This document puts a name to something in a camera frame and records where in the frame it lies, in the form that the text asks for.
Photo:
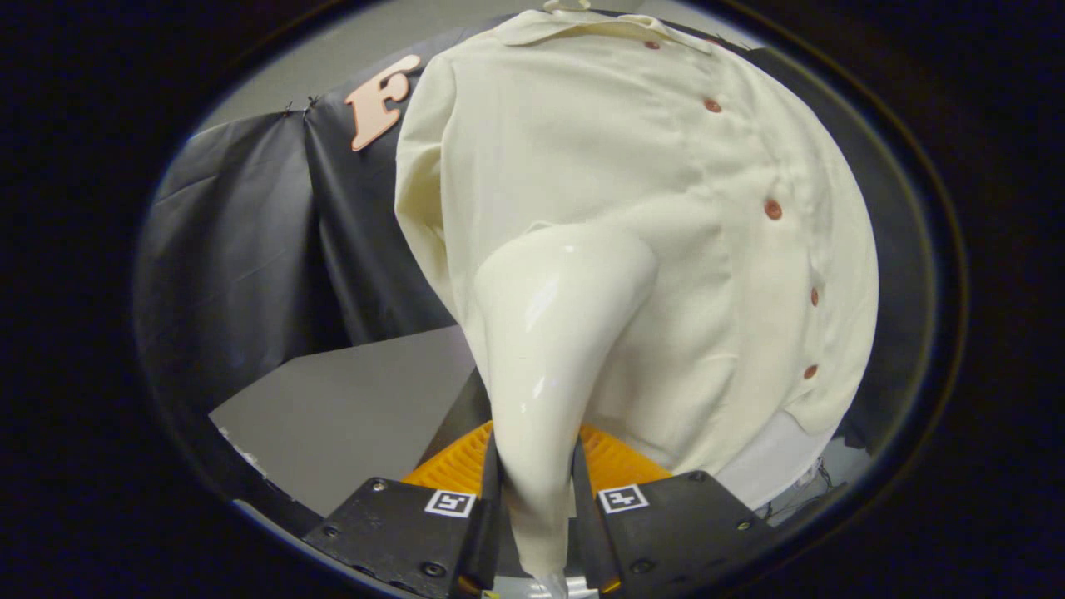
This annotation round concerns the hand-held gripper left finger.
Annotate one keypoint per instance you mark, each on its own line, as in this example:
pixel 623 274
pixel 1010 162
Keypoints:
pixel 399 524

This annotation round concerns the black backdrop cloth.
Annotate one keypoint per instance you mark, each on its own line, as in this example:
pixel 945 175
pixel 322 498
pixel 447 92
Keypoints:
pixel 233 249

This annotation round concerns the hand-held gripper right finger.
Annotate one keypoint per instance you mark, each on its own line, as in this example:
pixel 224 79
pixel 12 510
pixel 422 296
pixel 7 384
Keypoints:
pixel 674 524

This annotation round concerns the grey table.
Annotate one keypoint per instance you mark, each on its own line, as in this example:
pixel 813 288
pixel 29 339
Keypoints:
pixel 349 408

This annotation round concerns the cream button-up shirt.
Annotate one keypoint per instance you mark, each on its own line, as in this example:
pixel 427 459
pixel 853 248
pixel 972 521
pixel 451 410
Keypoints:
pixel 582 141

